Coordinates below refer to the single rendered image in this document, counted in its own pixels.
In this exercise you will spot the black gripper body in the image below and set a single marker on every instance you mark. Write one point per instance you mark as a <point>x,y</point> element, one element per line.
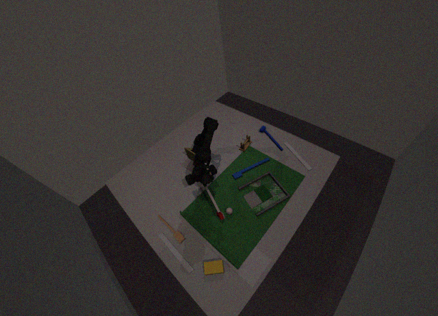
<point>211,169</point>

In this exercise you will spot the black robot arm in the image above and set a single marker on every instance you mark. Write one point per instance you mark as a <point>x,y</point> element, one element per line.
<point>202,149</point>

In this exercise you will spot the white flat bar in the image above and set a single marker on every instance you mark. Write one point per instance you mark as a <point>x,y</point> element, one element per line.
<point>175,252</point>
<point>298,156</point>

